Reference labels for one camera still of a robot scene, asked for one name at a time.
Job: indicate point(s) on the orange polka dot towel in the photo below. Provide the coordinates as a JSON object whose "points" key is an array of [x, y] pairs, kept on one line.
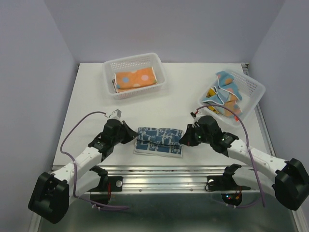
{"points": [[132, 80]]}

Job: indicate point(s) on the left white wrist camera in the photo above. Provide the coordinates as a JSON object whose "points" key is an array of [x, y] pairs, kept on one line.
{"points": [[116, 114]]}

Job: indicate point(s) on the light blue orange towel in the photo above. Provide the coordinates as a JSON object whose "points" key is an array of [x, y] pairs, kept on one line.
{"points": [[224, 80]]}

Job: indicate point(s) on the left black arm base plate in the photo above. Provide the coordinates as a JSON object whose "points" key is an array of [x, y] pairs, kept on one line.
{"points": [[114, 184]]}

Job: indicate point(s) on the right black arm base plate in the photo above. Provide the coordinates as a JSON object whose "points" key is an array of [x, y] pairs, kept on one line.
{"points": [[221, 183]]}

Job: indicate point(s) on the aluminium rail frame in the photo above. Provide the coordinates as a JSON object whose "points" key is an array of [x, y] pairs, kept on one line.
{"points": [[173, 199]]}

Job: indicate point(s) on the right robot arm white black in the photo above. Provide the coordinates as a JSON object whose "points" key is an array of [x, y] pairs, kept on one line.
{"points": [[286, 180]]}

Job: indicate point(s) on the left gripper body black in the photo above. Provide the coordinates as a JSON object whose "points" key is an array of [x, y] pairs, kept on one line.
{"points": [[115, 140]]}

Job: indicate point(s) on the white perforated basket left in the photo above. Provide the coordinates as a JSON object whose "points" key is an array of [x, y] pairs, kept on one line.
{"points": [[131, 63]]}

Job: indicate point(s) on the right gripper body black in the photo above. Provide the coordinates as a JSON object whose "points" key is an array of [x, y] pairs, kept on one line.
{"points": [[202, 137]]}

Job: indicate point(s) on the yellow patterned towel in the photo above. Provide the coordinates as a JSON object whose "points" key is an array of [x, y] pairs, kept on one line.
{"points": [[224, 98]]}

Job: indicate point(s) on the blue white patterned towel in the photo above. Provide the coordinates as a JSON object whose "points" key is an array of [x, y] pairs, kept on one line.
{"points": [[159, 142]]}

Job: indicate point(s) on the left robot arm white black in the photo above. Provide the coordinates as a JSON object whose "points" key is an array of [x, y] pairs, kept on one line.
{"points": [[54, 192]]}

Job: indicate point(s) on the white perforated basket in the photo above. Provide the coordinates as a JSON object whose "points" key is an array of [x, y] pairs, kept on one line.
{"points": [[251, 91], [131, 63]]}

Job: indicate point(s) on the white perforated basket right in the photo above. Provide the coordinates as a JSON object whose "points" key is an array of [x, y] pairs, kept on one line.
{"points": [[251, 91]]}

